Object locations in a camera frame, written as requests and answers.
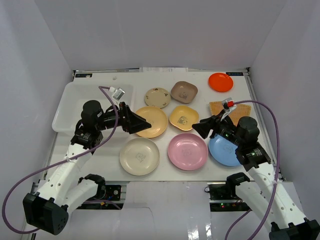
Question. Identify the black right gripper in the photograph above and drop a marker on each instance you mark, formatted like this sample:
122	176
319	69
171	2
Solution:
213	123

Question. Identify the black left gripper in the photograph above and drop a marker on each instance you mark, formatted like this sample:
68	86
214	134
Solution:
124	117

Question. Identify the woven wicker tray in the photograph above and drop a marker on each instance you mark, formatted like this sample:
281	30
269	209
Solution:
242	110

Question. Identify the yellow square dish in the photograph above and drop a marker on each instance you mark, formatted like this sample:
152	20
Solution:
183	117

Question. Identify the yellow round plate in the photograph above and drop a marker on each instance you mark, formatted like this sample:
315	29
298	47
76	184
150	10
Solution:
156	117

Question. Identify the blue round plate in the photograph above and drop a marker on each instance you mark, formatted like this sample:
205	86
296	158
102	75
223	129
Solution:
223	151

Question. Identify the pink round plate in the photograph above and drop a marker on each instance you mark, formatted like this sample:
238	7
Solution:
187	151

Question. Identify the cream white round plate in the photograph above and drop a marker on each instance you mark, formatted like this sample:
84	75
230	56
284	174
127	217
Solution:
140	156

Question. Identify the small beige floral plate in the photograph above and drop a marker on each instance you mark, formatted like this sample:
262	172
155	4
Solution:
157	97

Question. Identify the brown square dish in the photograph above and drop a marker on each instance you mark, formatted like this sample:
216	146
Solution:
184	92

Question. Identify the orange round plate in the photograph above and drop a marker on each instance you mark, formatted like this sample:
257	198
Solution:
220	82

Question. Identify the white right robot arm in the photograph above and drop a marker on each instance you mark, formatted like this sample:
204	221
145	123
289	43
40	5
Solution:
259	186

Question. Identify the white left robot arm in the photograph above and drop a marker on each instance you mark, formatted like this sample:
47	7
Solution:
50	207

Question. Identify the white plastic bin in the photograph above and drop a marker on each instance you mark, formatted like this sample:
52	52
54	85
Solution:
76	94

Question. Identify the papers at back edge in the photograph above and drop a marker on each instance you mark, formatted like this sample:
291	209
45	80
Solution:
163	69

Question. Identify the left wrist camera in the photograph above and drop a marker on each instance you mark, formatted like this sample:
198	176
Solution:
116	93

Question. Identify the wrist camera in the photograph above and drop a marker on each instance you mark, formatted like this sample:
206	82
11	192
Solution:
228	106
116	93

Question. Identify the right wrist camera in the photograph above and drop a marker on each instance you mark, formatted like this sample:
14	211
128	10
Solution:
228	106

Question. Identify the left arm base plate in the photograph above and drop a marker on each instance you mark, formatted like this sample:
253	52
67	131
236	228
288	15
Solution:
110	200

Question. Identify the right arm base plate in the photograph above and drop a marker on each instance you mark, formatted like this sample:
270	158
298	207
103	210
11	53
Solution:
221	200

